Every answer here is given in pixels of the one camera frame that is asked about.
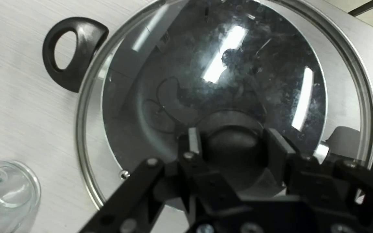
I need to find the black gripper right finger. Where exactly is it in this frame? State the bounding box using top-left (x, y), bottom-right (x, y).
top-left (262, 128), bottom-right (373, 233)

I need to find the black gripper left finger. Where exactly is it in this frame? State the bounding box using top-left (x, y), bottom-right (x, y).
top-left (79, 128), bottom-right (239, 233)

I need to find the black cooking pot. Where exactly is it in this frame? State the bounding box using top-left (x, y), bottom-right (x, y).
top-left (43, 17), bottom-right (373, 176)

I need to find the glass pot lid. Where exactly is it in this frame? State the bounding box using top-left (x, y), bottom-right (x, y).
top-left (77, 0), bottom-right (373, 206)

